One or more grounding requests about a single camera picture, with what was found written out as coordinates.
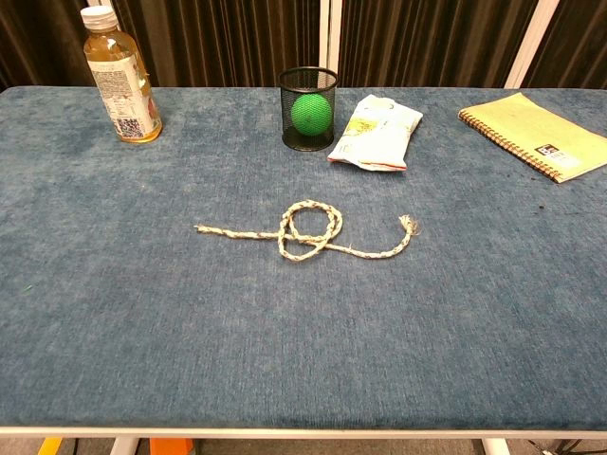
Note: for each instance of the blue table cloth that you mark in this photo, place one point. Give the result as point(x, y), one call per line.
point(284, 322)

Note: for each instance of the orange box under table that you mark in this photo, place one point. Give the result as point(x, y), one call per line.
point(171, 446)

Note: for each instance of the white slanted frame post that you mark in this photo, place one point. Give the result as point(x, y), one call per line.
point(531, 42)

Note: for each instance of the white vertical frame post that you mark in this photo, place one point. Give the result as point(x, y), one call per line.
point(330, 33)

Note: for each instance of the yellow spiral notebook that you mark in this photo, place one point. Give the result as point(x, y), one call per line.
point(536, 130)

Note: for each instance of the white snack packet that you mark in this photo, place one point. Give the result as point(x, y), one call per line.
point(374, 137)

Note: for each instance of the white table leg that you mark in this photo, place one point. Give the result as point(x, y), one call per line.
point(124, 446)
point(495, 446)

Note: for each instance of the green ball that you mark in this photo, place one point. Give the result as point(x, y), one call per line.
point(310, 115)

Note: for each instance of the yellow object under table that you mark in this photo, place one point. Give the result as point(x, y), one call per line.
point(49, 446)

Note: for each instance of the tea bottle with white cap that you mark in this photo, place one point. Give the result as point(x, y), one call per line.
point(124, 92)

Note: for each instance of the black mesh pen cup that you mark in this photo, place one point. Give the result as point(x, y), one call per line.
point(289, 132)

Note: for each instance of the dark brown curtain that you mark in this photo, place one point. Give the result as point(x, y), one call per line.
point(223, 42)

